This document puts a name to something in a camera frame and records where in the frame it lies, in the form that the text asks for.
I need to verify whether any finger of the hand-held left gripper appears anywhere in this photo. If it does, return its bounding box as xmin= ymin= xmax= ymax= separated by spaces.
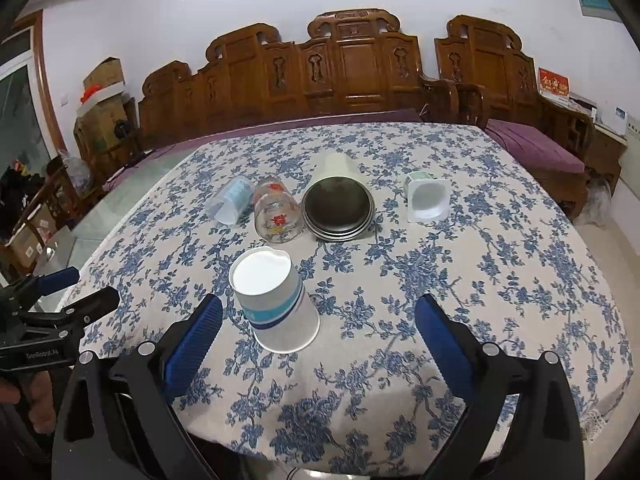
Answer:
xmin=30 ymin=287 xmax=121 ymax=341
xmin=0 ymin=266 xmax=80 ymax=313

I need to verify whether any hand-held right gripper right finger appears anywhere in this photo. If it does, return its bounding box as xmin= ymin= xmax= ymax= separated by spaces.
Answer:
xmin=414 ymin=294 xmax=586 ymax=480

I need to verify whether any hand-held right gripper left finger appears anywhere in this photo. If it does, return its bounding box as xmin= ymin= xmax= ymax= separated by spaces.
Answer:
xmin=51 ymin=294 xmax=224 ymax=480

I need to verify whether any white blue-striped paper cup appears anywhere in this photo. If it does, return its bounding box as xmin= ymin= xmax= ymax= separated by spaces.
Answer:
xmin=228 ymin=246 xmax=321 ymax=354

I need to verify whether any white square plastic cup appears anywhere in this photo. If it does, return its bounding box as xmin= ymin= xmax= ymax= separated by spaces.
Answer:
xmin=403 ymin=170 xmax=449 ymax=224

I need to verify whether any clear plastic cup blue print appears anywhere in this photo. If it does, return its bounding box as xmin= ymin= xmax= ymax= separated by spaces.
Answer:
xmin=208 ymin=176 xmax=254 ymax=225

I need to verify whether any red flower glass cup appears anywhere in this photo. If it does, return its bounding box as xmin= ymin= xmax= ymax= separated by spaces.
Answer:
xmin=253 ymin=177 xmax=307 ymax=245

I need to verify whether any cream metal cup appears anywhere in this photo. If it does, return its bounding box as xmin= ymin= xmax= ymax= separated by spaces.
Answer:
xmin=301 ymin=152 xmax=376 ymax=242

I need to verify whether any person's left hand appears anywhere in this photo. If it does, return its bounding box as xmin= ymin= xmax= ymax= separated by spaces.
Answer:
xmin=0 ymin=369 xmax=66 ymax=431

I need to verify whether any open cardboard box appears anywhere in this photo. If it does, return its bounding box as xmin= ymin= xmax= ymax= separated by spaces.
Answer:
xmin=6 ymin=205 xmax=57 ymax=269

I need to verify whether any blue floral tablecloth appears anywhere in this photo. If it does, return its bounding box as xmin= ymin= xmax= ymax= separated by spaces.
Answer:
xmin=62 ymin=122 xmax=633 ymax=476

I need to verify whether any large cardboard box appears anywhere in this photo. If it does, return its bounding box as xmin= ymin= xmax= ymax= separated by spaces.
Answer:
xmin=74 ymin=94 xmax=132 ymax=163

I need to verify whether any clear plastic bag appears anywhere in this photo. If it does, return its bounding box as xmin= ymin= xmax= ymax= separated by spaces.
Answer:
xmin=581 ymin=177 xmax=614 ymax=227

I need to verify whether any small cardboard box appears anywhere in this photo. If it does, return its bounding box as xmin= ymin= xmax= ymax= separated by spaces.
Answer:
xmin=82 ymin=57 xmax=125 ymax=95

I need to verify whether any purple armchair cushion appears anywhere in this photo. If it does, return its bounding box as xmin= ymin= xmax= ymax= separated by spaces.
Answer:
xmin=484 ymin=119 xmax=587 ymax=175

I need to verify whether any purple sofa cushion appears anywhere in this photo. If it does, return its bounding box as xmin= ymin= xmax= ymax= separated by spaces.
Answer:
xmin=102 ymin=108 xmax=424 ymax=192

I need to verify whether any wooden side table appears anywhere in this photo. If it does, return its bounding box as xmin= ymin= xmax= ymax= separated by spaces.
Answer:
xmin=537 ymin=95 xmax=628 ymax=196

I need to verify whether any white box blue label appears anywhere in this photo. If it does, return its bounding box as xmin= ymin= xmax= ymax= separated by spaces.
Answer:
xmin=594 ymin=106 xmax=629 ymax=137

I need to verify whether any carved wooden armchair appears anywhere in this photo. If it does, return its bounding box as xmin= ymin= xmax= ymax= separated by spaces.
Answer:
xmin=434 ymin=15 xmax=597 ymax=219

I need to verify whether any red desk calendar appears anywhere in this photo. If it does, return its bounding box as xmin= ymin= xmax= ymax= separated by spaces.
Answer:
xmin=537 ymin=67 xmax=571 ymax=99

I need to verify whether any carved wooden sofa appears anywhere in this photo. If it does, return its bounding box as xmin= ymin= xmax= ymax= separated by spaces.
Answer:
xmin=137 ymin=8 xmax=459 ymax=150

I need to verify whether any teal wall sign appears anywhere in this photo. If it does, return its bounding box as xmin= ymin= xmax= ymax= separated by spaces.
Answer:
xmin=575 ymin=0 xmax=622 ymax=23

